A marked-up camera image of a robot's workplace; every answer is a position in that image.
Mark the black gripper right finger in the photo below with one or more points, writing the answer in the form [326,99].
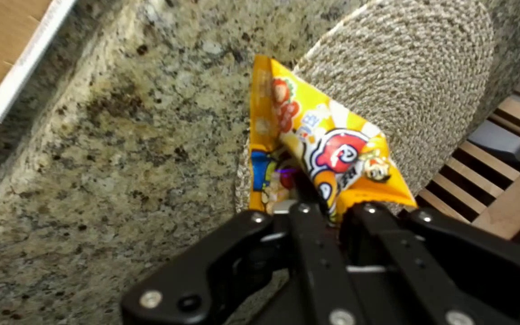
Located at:
[440,265]

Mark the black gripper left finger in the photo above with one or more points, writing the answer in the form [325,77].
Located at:
[306,265]

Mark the round woven beige placemat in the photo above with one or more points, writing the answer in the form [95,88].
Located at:
[409,66]

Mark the light wooden slatted chair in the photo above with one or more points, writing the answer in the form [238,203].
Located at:
[512,192]

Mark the colourful yellow cartoon sachet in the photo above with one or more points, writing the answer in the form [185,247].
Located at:
[325,145]

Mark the shallow brown cardboard box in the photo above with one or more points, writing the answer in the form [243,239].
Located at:
[0,48]

